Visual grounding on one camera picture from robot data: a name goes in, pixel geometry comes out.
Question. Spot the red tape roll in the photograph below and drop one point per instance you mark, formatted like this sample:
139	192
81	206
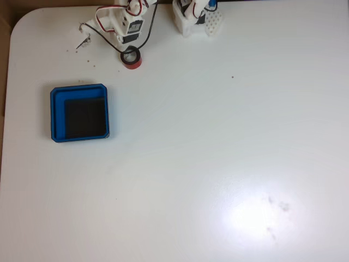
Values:
133	65

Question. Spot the blue box with black bottom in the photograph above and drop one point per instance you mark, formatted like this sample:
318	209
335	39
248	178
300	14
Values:
58	114

